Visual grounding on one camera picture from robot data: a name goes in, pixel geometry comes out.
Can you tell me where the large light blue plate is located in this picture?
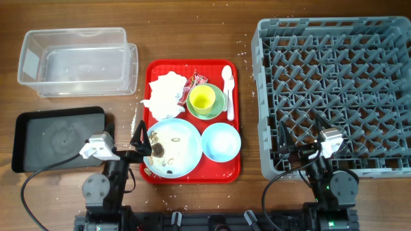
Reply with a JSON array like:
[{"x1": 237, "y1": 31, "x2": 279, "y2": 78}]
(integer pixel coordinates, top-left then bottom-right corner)
[{"x1": 144, "y1": 118, "x2": 203, "y2": 179}]

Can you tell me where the white paper napkin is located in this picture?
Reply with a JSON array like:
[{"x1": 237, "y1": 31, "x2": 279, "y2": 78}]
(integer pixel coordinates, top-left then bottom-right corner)
[{"x1": 141, "y1": 71, "x2": 187, "y2": 121}]

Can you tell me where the red snack wrapper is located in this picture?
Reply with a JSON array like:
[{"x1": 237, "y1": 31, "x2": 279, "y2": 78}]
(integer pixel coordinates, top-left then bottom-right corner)
[{"x1": 178, "y1": 71, "x2": 209, "y2": 106}]

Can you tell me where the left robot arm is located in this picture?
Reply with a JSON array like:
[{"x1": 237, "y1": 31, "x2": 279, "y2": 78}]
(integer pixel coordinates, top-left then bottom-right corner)
[{"x1": 73, "y1": 121, "x2": 152, "y2": 231}]

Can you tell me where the green small bowl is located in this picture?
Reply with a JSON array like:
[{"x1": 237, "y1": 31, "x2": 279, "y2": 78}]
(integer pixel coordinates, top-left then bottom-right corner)
[{"x1": 186, "y1": 83, "x2": 224, "y2": 120}]

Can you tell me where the yellow plastic cup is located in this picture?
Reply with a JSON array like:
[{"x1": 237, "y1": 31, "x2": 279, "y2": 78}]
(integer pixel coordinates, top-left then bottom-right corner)
[{"x1": 189, "y1": 85, "x2": 216, "y2": 115}]

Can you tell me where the clear plastic waste bin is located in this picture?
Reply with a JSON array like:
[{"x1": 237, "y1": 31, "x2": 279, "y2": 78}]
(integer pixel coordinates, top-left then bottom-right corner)
[{"x1": 17, "y1": 28, "x2": 138, "y2": 98}]

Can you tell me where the white plastic spoon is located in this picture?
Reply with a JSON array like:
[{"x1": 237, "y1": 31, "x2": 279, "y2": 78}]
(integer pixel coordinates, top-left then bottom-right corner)
[{"x1": 222, "y1": 65, "x2": 232, "y2": 112}]

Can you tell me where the white plastic fork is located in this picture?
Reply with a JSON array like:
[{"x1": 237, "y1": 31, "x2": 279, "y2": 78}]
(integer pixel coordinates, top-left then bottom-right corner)
[{"x1": 227, "y1": 75, "x2": 235, "y2": 121}]

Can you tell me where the black food waste tray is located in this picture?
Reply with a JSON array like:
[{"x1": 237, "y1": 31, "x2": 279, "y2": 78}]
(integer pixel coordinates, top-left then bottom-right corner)
[{"x1": 12, "y1": 107, "x2": 106, "y2": 173}]

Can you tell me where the light blue bowl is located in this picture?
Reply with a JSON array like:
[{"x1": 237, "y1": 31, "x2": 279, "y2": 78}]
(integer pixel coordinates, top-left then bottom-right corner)
[{"x1": 202, "y1": 123, "x2": 241, "y2": 163}]

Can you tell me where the grey dishwasher rack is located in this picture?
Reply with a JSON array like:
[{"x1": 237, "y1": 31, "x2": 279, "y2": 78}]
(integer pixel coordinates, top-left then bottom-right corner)
[{"x1": 251, "y1": 16, "x2": 410, "y2": 180}]

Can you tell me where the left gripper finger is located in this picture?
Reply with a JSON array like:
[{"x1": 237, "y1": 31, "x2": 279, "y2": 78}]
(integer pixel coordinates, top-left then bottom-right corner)
[
  {"x1": 130, "y1": 120, "x2": 152, "y2": 157},
  {"x1": 104, "y1": 123, "x2": 115, "y2": 140}
]

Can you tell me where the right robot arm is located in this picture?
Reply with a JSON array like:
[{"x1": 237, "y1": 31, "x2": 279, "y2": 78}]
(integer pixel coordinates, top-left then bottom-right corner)
[{"x1": 277, "y1": 116, "x2": 359, "y2": 230}]

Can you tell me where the peanut on tray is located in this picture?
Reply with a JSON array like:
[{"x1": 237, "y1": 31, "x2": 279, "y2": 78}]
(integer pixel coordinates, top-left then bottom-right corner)
[{"x1": 144, "y1": 167, "x2": 152, "y2": 176}]

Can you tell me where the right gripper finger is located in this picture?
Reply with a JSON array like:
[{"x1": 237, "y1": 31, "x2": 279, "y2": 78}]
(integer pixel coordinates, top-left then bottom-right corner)
[
  {"x1": 277, "y1": 121, "x2": 296, "y2": 153},
  {"x1": 315, "y1": 114, "x2": 331, "y2": 138}
]

